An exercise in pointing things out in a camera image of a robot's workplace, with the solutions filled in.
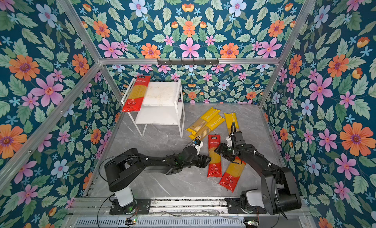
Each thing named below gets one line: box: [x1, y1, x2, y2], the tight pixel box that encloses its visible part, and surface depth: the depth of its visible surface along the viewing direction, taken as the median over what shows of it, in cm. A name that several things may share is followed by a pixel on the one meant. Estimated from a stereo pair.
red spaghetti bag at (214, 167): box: [207, 134, 223, 178], surface depth 88 cm
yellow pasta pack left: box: [186, 107, 221, 136], surface depth 109 cm
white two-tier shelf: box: [120, 78, 186, 138], surface depth 85 cm
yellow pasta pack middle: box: [188, 114, 226, 141], surface depth 105 cm
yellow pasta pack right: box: [223, 112, 240, 136], surface depth 110 cm
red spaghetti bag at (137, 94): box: [122, 75, 151, 113], surface depth 78 cm
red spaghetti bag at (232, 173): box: [219, 157, 247, 194], surface depth 83 cm
